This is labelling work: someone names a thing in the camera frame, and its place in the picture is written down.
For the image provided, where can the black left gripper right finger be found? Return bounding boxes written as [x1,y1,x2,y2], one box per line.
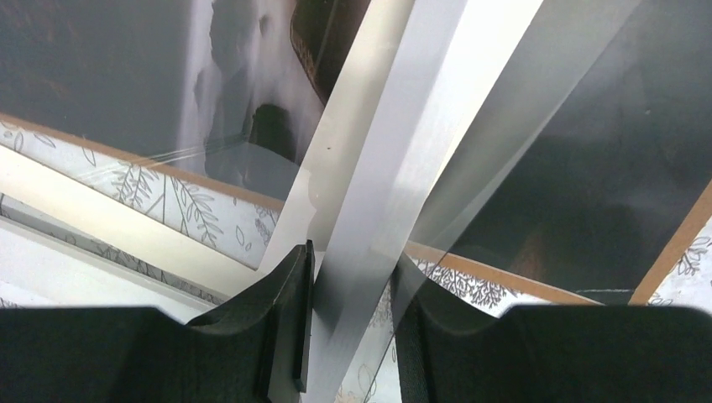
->
[392,256,711,402]

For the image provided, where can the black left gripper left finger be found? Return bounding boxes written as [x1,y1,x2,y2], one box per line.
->
[1,242,315,402]

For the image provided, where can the sunset landscape photo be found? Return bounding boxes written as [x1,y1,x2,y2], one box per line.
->
[1,1,711,303]

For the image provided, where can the white photo mat border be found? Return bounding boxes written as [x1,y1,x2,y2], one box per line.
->
[259,1,541,402]

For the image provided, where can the white picture frame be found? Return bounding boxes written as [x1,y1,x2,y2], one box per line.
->
[1,147,263,298]

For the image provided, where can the brown frame backing board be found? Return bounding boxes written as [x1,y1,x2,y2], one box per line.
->
[1,113,711,310]

